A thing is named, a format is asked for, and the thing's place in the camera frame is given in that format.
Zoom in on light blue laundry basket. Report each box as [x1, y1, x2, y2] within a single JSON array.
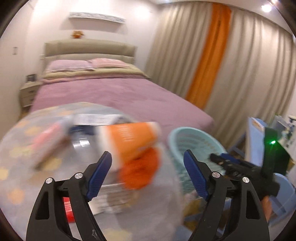
[[167, 127, 226, 194]]

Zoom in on purple bed cover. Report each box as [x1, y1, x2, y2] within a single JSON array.
[[31, 78, 214, 140]]

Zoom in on beige curtain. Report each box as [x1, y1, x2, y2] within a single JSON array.
[[145, 1, 295, 147]]

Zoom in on orange curtain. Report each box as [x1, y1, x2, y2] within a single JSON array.
[[186, 3, 231, 109]]

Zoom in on white decorative wall shelf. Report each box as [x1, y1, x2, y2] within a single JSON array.
[[69, 12, 126, 24]]

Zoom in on purple pillow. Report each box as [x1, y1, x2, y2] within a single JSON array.
[[45, 60, 94, 73]]

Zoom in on pink pillow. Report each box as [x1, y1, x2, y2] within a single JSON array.
[[87, 58, 131, 69]]

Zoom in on beige nightstand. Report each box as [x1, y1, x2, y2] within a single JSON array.
[[19, 81, 43, 108]]

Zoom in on person's right hand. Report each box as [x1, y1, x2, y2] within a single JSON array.
[[261, 196, 273, 222]]

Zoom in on orange plush toy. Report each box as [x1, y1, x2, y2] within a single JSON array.
[[71, 31, 84, 39]]

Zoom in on dotted white face mask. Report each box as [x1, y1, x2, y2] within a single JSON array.
[[89, 183, 139, 215]]

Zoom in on beige padded headboard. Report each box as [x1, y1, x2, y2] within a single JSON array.
[[43, 39, 137, 69]]

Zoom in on large orange paper cup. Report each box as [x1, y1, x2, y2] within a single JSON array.
[[95, 121, 162, 172]]

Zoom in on long white toothpaste box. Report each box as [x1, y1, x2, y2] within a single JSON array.
[[73, 113, 133, 126]]

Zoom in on clear plastic bottle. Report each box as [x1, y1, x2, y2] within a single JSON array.
[[69, 126, 103, 165]]

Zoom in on beige folded blanket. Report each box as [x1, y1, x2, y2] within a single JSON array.
[[41, 64, 149, 84]]

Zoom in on small picture frame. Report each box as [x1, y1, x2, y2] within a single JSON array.
[[26, 74, 37, 82]]

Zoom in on pink drink bottle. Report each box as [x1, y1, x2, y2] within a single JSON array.
[[30, 116, 73, 168]]

